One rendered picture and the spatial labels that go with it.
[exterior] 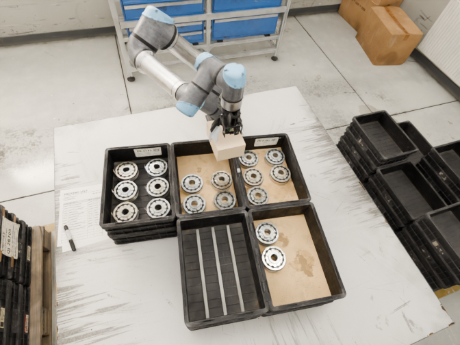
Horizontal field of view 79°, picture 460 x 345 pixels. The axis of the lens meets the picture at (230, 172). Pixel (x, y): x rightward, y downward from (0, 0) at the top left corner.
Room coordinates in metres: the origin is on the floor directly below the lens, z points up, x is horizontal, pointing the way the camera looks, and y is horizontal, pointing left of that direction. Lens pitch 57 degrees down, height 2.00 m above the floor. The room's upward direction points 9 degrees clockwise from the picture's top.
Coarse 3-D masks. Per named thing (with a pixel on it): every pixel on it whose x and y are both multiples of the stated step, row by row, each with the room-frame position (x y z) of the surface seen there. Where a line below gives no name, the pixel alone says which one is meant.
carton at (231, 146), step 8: (208, 128) 0.79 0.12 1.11; (208, 136) 0.79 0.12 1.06; (232, 136) 0.76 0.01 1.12; (240, 136) 0.76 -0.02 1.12; (216, 144) 0.70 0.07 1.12; (224, 144) 0.71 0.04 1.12; (232, 144) 0.71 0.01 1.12; (240, 144) 0.72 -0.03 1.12; (216, 152) 0.68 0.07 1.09; (224, 152) 0.69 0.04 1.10; (232, 152) 0.70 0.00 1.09; (240, 152) 0.72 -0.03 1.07; (216, 160) 0.68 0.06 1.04
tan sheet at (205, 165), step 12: (192, 156) 0.83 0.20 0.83; (204, 156) 0.84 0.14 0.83; (180, 168) 0.75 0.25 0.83; (192, 168) 0.76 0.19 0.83; (204, 168) 0.77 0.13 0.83; (216, 168) 0.78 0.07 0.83; (228, 168) 0.79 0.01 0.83; (180, 180) 0.68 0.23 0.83; (204, 180) 0.70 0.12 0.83; (180, 192) 0.61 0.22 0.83; (204, 192) 0.63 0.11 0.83; (216, 192) 0.64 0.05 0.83
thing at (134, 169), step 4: (120, 164) 0.70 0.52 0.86; (124, 164) 0.70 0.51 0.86; (128, 164) 0.70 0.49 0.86; (132, 164) 0.71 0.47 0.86; (116, 168) 0.67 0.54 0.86; (120, 168) 0.68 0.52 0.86; (132, 168) 0.69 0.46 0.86; (136, 168) 0.69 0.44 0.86; (116, 172) 0.65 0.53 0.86; (120, 172) 0.65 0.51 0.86; (132, 172) 0.66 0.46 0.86; (136, 172) 0.67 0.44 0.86; (120, 176) 0.64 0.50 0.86; (124, 176) 0.64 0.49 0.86; (128, 176) 0.64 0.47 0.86; (132, 176) 0.64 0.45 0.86
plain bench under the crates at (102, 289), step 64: (64, 128) 0.99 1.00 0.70; (128, 128) 1.06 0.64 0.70; (192, 128) 1.13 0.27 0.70; (256, 128) 1.21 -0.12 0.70; (320, 128) 1.29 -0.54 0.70; (320, 192) 0.81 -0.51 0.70; (64, 256) 0.28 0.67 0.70; (128, 256) 0.32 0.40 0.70; (384, 256) 0.50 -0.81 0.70; (64, 320) 0.04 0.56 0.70; (128, 320) 0.07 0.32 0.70; (256, 320) 0.14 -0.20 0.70; (320, 320) 0.18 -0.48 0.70; (384, 320) 0.21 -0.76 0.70; (448, 320) 0.25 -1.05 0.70
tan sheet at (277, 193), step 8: (256, 152) 0.92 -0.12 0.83; (264, 152) 0.93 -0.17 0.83; (264, 160) 0.87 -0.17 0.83; (264, 168) 0.82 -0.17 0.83; (264, 176) 0.78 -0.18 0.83; (264, 184) 0.73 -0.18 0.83; (272, 184) 0.74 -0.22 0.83; (288, 184) 0.75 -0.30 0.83; (272, 192) 0.69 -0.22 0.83; (280, 192) 0.70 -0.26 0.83; (288, 192) 0.70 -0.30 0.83; (272, 200) 0.65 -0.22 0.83; (280, 200) 0.65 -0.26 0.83; (288, 200) 0.66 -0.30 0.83
